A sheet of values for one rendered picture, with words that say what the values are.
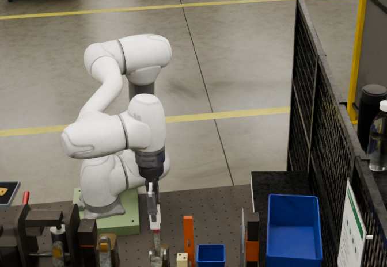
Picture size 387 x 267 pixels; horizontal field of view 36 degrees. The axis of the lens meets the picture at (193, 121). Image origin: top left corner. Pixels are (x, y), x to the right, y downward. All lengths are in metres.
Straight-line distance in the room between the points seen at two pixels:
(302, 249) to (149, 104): 0.75
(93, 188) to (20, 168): 1.96
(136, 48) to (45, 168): 2.38
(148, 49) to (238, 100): 2.98
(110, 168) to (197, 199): 0.48
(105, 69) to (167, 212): 0.91
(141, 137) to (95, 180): 0.89
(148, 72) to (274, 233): 0.73
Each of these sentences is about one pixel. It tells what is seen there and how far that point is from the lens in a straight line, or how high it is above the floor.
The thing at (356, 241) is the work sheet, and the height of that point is 1.37.
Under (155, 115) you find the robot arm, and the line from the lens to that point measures 1.61.
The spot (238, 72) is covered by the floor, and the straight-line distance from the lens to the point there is 5.57.
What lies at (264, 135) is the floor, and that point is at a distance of 4.57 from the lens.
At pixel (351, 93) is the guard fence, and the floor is 0.26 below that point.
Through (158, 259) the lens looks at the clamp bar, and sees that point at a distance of 1.91.
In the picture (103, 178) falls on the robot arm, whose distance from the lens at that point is 2.49.
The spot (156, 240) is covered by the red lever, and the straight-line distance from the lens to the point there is 1.90.
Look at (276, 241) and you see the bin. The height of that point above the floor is 1.03.
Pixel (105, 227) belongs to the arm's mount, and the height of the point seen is 0.75.
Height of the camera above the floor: 2.38
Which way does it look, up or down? 30 degrees down
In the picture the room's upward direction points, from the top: 2 degrees counter-clockwise
